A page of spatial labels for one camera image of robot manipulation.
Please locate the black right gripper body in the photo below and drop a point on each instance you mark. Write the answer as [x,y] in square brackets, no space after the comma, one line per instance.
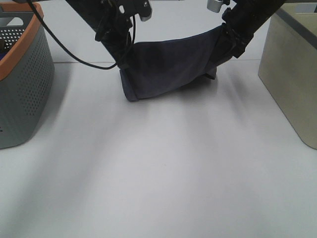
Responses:
[228,45]

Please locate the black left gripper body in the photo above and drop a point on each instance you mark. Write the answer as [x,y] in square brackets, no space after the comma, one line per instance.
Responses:
[116,44]

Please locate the dark blue-grey towel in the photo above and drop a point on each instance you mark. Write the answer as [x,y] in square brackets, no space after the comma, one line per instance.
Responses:
[155,68]

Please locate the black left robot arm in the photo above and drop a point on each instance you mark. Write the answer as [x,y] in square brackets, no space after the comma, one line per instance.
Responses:
[111,20]

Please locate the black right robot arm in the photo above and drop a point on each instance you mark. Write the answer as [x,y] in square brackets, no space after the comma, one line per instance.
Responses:
[239,26]

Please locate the beige basket grey rim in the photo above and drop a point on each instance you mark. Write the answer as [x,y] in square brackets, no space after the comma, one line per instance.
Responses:
[288,67]

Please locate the grey perforated basket orange rim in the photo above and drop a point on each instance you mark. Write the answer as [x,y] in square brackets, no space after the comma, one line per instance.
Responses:
[26,74]

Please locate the dark item inside grey basket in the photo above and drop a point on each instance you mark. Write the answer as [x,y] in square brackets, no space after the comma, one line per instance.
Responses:
[2,49]

